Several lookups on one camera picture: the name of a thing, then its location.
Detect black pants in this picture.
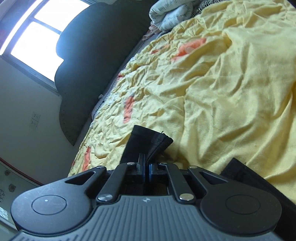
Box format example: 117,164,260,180
120,124,296,209

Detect yellow floral bed sheet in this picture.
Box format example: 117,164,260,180
69,1,295,201

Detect wardrobe door with flowers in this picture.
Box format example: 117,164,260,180
0,159,40,230

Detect grey upholstered headboard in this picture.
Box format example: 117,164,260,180
55,1,155,145

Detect pink crumpled cloth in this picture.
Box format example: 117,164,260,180
142,23,161,41

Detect white printed blanket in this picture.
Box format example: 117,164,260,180
149,0,208,32

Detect bright window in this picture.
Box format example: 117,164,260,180
1,1,93,88

